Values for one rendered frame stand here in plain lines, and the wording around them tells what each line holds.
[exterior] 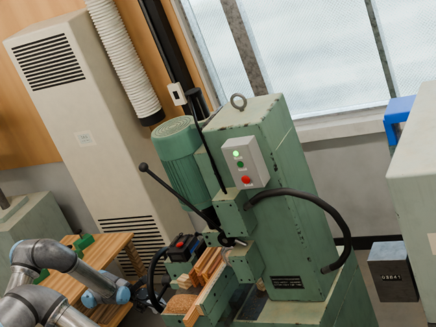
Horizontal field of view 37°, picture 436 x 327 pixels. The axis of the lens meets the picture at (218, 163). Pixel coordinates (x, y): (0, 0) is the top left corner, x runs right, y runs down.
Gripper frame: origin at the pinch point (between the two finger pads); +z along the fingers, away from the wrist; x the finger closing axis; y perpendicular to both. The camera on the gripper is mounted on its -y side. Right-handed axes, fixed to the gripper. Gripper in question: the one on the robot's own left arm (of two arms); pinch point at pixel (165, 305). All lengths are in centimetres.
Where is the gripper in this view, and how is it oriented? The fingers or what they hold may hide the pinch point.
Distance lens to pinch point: 289.0
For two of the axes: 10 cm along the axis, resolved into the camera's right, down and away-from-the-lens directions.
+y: -1.3, 8.2, 5.5
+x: -4.5, 4.5, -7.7
